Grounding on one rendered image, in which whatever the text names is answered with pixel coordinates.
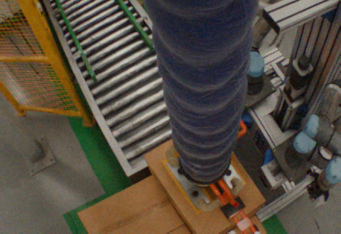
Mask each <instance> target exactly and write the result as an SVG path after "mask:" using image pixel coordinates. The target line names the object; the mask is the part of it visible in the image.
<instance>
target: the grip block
mask: <svg viewBox="0 0 341 234"><path fill-rule="evenodd" d="M232 199H233V200H235V201H236V202H238V203H239V206H238V207H234V206H233V205H232V204H230V202H229V201H226V202H225V203H223V204H221V208H220V210H221V211H222V212H223V214H224V216H225V217H227V218H226V219H231V218H232V217H234V216H235V215H236V216H237V215H238V214H239V213H240V212H241V211H242V210H244V209H245V207H246V206H245V204H244V202H242V199H240V197H239V195H238V196H237V195H235V196H234V197H232Z"/></svg>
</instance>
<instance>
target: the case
mask: <svg viewBox="0 0 341 234"><path fill-rule="evenodd" d="M172 145H173V140H172V138H171V139H169V140H168V141H167V142H165V143H163V144H162V145H161V146H159V147H156V148H154V149H153V150H151V151H150V152H148V153H147V154H144V155H143V156H144V158H145V161H146V162H147V164H148V167H149V169H150V170H151V173H152V174H153V176H154V177H155V180H156V182H157V183H158V184H159V185H160V187H161V189H162V190H163V192H164V193H165V194H166V195H167V198H168V199H169V200H170V202H171V203H172V204H173V205H174V208H175V209H176V210H177V212H178V213H179V214H180V216H181V217H182V218H183V220H184V222H185V223H186V224H187V225H188V227H189V228H190V230H191V231H192V233H193V234H225V233H227V232H229V231H230V230H231V229H233V228H235V227H236V226H237V224H236V223H235V222H234V221H233V219H232V218H231V219H226V218H227V217H225V216H224V214H223V212H222V211H221V210H220V208H221V205H220V206H219V207H217V208H215V209H214V210H212V211H210V212H209V211H208V212H205V211H204V212H202V213H200V214H199V215H197V214H196V212H195V211H194V210H193V208H192V207H191V205H190V204H189V203H188V200H187V199H186V198H185V197H184V196H183V193H182V192H181V190H180V189H179V188H178V186H176V184H175V181H174V180H173V178H172V177H171V176H170V175H169V173H168V172H167V171H166V169H165V167H164V165H163V164H162V162H163V161H164V160H165V159H166V157H165V152H166V151H167V149H168V147H170V146H172ZM231 161H232V162H233V163H234V166H236V167H237V170H238V171H239V172H240V174H241V175H242V177H243V178H244V180H245V181H246V182H247V183H246V185H245V186H244V189H242V191H241V192H240V193H238V195H239V197H240V199H242V202H244V204H245V206H246V207H245V209H244V211H243V212H244V213H245V215H247V216H248V217H249V218H250V217H251V216H252V215H254V214H255V213H257V211H258V210H259V209H260V208H261V207H262V205H263V204H264V203H265V202H266V201H265V198H263V196H262V194H261V192H259V190H258V189H257V187H256V185H255V184H254V182H253V181H251V178H250V176H249V175H248V174H247V172H246V171H245V170H244V168H243V167H242V164H240V163H239V160H237V158H236V156H235V155H234V154H233V152H232V153H231ZM204 189H205V190H206V192H207V194H208V195H209V197H210V198H211V199H212V201H214V200H216V197H217V196H216V195H215V192H214V191H213V190H212V188H211V187H210V188H204ZM238 195H237V196H238Z"/></svg>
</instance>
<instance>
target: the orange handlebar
mask: <svg viewBox="0 0 341 234"><path fill-rule="evenodd" d="M240 128H241V129H242V131H239V132H238V137H237V138H238V139H239V138H240V137H242V136H243V135H244V134H245V133H247V127H246V126H245V125H244V122H243V121H242V120H241V122H240ZM218 183H219V184H220V186H221V188H223V191H224V192H225V193H226V194H227V195H228V196H230V197H233V195H232V194H231V192H230V191H229V190H228V187H226V186H225V183H224V182H223V181H222V179H221V180H219V181H218ZM209 186H210V187H211V188H212V190H213V191H214V192H215V195H216V196H217V197H218V199H219V200H220V201H221V203H222V204H223V203H225V202H226V200H225V199H224V198H223V196H222V195H221V192H219V190H218V188H217V187H216V186H215V183H213V184H210V185H209ZM239 214H240V215H241V216H242V218H243V220H241V221H239V219H238V218H237V216H236V215H235V216H234V217H232V219H233V221H234V222H235V223H236V224H237V227H238V229H240V231H241V232H242V233H243V234H249V233H248V232H247V230H245V229H246V228H249V229H250V230H251V231H252V233H255V232H257V231H256V229H255V228H254V226H253V224H252V222H251V221H250V219H249V217H248V216H247V215H245V213H244V212H243V210H242V211H241V212H240V213H239Z"/></svg>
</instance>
